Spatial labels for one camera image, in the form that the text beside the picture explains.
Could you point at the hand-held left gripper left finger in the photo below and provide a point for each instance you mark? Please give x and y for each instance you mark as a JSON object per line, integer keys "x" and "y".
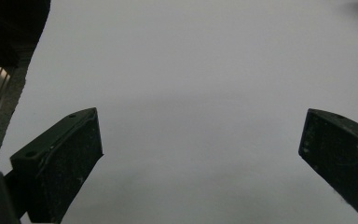
{"x": 59, "y": 161}

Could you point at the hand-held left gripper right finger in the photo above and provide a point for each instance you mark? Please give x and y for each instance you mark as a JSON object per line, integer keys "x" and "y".
{"x": 341, "y": 155}

